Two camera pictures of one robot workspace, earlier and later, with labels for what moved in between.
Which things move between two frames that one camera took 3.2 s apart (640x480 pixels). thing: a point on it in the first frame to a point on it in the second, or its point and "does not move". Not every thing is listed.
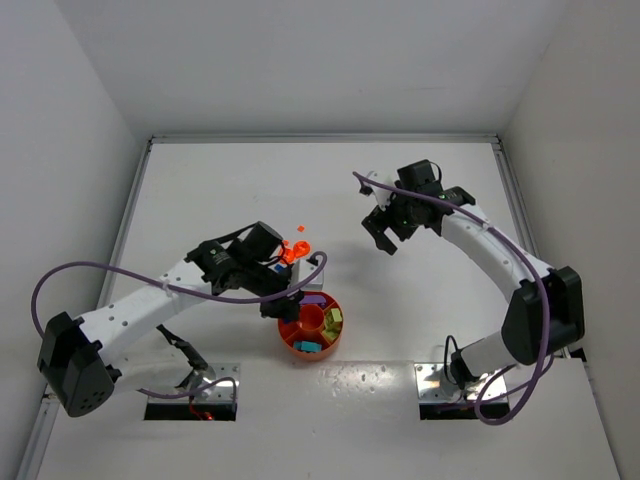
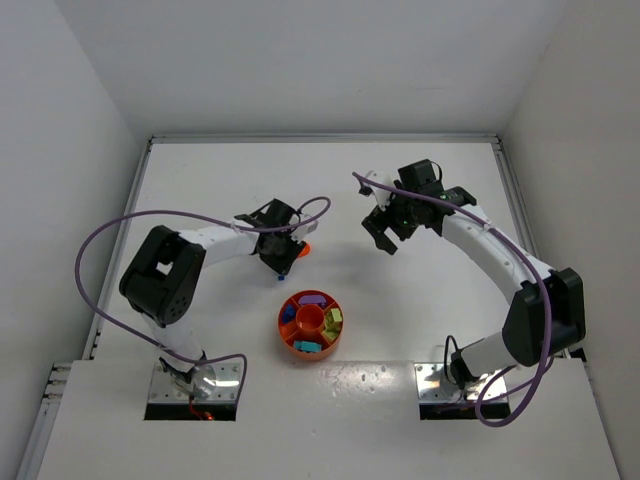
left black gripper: x=279 y=305 to x=282 y=257
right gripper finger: x=375 y=226 does not move
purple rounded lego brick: x=307 y=299 does not move
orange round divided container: x=317 y=332 does not move
